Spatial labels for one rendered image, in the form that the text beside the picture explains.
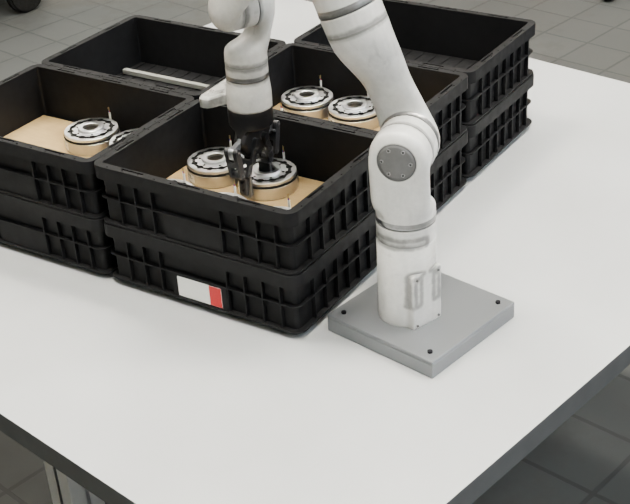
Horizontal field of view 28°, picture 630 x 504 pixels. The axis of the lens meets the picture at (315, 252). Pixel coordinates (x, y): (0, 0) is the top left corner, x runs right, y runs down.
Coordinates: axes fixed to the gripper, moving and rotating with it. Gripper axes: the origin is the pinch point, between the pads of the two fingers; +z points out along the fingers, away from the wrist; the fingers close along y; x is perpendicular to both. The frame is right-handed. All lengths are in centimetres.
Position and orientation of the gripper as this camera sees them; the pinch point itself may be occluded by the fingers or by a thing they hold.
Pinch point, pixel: (256, 181)
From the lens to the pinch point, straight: 214.0
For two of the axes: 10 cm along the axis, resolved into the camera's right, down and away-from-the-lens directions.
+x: -8.6, -2.2, 4.6
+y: 5.1, -4.6, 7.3
